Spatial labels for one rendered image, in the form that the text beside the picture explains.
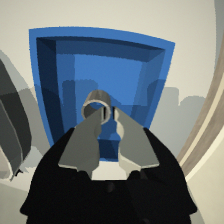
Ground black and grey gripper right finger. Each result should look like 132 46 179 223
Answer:
113 106 198 215

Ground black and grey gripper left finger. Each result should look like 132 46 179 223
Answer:
20 106 106 216

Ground blue crate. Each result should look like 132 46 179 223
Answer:
29 26 175 162

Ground grey metal bushing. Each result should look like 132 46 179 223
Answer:
81 89 111 124

